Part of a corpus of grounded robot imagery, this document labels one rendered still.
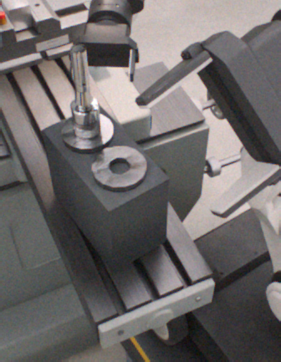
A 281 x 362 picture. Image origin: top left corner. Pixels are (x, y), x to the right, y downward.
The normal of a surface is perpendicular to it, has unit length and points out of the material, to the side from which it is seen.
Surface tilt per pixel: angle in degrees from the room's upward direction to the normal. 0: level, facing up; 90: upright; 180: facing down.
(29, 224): 90
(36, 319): 0
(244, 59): 49
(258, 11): 0
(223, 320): 0
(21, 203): 90
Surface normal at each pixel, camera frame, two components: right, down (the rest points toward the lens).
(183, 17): 0.00, -0.65
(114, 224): 0.57, 0.63
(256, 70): 0.33, 0.10
